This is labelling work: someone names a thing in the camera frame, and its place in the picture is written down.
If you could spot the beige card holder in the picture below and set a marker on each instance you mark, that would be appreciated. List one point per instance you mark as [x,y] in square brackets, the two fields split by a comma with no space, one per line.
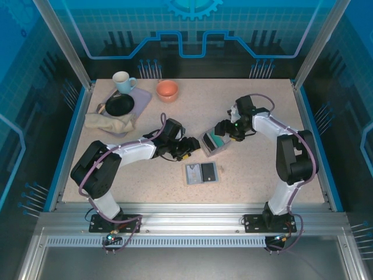
[186,175]

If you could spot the clear acrylic card box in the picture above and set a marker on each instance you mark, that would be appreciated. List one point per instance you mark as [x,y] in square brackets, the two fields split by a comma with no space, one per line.
[215,150]

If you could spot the silver VIP card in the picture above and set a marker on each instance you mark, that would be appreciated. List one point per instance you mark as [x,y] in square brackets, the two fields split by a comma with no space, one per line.
[194,173]

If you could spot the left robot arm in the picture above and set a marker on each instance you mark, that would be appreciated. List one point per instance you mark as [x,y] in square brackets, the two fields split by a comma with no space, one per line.
[96,169]

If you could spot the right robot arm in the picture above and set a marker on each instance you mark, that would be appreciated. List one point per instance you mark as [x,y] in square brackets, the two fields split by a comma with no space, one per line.
[294,157]

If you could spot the teal credit card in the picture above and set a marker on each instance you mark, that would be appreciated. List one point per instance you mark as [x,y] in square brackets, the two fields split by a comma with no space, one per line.
[218,138]

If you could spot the black gold VIP card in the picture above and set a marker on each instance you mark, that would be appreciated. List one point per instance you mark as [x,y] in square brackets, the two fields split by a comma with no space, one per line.
[208,141]

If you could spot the orange bowl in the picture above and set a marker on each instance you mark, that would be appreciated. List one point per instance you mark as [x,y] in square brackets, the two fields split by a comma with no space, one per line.
[167,91]

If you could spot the lavender tray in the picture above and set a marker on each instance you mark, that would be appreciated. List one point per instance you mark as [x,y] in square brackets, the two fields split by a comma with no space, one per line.
[140,99]

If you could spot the black plate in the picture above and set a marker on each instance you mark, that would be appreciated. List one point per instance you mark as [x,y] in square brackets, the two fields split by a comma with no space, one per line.
[119,105]

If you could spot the beige cloth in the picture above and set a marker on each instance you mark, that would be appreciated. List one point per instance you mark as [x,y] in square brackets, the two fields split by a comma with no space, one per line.
[102,122]

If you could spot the light blue mug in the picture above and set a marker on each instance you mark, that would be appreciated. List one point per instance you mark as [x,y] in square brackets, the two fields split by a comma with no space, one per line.
[122,83]

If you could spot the metal spoon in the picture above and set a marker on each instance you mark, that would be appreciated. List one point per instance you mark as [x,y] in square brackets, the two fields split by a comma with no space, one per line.
[100,107]

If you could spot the small LED circuit board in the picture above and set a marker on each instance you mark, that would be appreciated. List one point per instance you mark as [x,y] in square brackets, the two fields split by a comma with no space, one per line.
[112,237]
[279,239]

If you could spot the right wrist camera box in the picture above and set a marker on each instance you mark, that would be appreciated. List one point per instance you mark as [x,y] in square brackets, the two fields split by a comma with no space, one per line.
[234,113]

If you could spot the aluminium front rail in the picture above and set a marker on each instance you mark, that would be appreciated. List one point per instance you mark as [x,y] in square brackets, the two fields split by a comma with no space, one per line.
[189,216]

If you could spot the aluminium side rail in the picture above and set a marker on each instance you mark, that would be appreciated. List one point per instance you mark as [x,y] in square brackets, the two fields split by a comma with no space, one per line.
[308,131]
[76,131]

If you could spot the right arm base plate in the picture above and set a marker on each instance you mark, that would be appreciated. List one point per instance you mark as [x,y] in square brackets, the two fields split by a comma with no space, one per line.
[253,224]

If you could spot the aluminium frame post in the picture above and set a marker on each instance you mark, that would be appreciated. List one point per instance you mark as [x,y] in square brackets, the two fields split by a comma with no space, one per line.
[67,46]
[320,46]

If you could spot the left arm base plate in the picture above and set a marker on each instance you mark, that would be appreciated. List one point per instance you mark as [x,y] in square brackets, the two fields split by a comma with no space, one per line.
[99,226]

